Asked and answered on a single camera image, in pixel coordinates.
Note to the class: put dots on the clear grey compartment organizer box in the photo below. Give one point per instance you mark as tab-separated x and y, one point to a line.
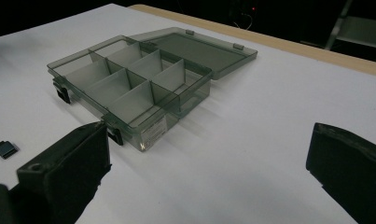
136	84

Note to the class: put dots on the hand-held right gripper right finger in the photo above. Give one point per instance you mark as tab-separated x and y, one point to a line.
350	165

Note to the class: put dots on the grey metal stand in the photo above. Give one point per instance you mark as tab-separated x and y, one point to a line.
353	29

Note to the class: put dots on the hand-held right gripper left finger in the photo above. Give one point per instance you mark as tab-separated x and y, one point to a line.
71	168

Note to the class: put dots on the small dark square chip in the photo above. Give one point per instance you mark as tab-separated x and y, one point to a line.
6	149

